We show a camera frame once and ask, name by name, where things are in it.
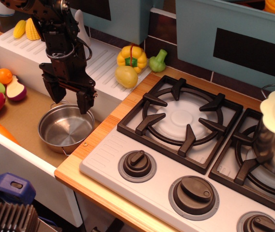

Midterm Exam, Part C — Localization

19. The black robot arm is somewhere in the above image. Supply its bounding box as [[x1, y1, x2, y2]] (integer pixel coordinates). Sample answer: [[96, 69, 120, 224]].
[[1, 0, 96, 115]]

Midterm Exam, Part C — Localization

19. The metal heat sink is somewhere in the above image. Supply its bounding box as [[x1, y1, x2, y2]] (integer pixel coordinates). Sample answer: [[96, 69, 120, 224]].
[[0, 203, 40, 232]]

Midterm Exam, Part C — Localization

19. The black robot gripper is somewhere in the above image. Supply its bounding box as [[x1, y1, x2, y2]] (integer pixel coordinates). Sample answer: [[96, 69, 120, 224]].
[[40, 31, 96, 115]]

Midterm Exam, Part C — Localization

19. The right teal cabinet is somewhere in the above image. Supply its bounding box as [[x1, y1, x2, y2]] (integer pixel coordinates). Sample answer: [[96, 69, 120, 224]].
[[176, 0, 275, 87]]

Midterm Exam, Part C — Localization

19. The middle brown stove knob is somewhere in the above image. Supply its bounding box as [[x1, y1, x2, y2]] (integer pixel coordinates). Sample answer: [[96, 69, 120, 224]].
[[168, 175, 219, 221]]

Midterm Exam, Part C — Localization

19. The black burner grate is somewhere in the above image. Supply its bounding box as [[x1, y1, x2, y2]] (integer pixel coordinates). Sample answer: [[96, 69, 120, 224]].
[[209, 109, 275, 210], [117, 75, 243, 174]]

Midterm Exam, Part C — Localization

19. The small yellow toy corn piece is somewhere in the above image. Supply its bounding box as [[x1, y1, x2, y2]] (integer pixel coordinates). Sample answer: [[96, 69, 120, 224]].
[[13, 20, 26, 39]]

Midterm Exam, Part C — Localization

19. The green toy broccoli stalk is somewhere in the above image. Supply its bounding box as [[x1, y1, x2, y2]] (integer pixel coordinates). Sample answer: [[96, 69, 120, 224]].
[[149, 49, 167, 73]]

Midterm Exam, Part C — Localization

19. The tall steel pot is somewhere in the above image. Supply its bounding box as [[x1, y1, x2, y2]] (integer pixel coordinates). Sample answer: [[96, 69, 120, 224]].
[[252, 84, 275, 181]]

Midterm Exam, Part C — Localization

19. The right brown stove knob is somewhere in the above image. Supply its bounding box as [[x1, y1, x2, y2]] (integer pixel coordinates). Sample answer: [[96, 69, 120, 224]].
[[237, 211, 275, 232]]

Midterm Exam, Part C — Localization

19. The purple toy eggplant half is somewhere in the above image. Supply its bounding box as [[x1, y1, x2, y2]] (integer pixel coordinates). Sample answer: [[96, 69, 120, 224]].
[[6, 75, 27, 102]]

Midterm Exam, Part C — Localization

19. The left brown stove knob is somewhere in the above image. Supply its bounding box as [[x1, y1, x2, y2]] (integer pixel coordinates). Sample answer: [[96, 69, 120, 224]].
[[118, 150, 157, 183]]

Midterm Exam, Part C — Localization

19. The black left burner grate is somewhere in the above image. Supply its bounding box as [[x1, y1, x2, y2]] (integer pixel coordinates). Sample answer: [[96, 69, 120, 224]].
[[117, 75, 243, 174]]

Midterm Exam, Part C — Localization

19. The blue clamp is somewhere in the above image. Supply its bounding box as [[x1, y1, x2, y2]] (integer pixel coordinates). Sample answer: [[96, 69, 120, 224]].
[[0, 173, 36, 205]]

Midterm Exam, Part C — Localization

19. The orange toy fruit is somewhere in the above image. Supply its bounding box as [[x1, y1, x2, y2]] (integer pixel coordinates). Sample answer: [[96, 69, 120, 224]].
[[0, 68, 13, 85]]

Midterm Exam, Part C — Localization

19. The black right burner grate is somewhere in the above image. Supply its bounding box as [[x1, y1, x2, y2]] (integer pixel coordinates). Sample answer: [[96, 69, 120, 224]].
[[209, 109, 275, 210]]

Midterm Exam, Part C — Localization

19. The left teal cabinet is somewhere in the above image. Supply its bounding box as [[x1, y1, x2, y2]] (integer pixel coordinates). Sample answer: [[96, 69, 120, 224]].
[[66, 0, 165, 45]]

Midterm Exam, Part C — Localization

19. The brown stove knob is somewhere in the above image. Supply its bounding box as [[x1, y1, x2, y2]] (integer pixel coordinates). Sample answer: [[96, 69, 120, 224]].
[[118, 150, 157, 183], [237, 211, 275, 232], [168, 175, 219, 221]]

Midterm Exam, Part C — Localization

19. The yellow toy bell pepper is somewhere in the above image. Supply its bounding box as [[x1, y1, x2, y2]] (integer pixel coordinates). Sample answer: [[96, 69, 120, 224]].
[[117, 45, 148, 73]]

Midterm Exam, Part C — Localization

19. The yellow toy corn half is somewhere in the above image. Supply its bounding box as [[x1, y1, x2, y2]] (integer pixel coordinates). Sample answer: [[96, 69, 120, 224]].
[[25, 18, 41, 41]]

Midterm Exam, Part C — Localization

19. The grey toy faucet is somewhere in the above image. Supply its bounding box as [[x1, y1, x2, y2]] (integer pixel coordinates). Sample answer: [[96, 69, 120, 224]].
[[75, 10, 91, 46]]

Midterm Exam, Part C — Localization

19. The small steel pan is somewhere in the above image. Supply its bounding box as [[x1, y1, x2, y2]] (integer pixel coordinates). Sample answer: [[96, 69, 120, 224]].
[[38, 101, 95, 156]]

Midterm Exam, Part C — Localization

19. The yellow toy potato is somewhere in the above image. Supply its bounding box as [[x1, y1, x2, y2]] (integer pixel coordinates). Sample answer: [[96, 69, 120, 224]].
[[115, 66, 138, 88]]

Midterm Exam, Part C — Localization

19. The teal cabinet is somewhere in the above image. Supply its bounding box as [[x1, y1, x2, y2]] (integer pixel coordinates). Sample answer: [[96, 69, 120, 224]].
[[176, 0, 275, 87], [66, 0, 165, 45]]

